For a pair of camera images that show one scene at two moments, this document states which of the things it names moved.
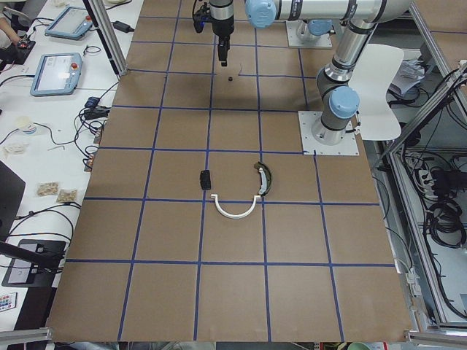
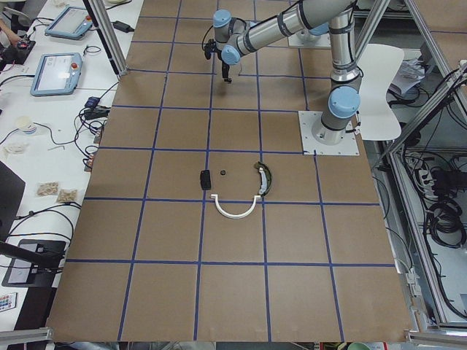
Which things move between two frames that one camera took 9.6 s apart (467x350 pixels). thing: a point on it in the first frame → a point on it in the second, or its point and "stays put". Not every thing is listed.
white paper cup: x=24 y=123 stays put
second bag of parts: x=67 y=195 stays put
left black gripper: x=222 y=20 → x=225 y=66
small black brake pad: x=205 y=180 stays put
